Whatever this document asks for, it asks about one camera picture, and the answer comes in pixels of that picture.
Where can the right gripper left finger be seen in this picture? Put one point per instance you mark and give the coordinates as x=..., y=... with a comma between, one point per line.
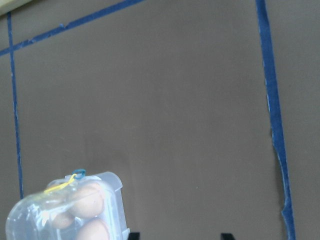
x=134, y=236

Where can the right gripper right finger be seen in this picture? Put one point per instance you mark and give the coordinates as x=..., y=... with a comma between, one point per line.
x=227, y=236

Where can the clear plastic egg box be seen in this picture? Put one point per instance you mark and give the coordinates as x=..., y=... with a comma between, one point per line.
x=30, y=218

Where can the brown egg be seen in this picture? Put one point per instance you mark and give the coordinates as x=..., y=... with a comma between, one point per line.
x=88, y=201
x=95, y=229
x=61, y=220

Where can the yellow green rubber band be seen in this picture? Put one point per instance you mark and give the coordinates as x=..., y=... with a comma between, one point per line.
x=75, y=175

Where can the wooden cutting board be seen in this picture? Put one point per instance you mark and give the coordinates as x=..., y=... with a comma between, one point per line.
x=9, y=5

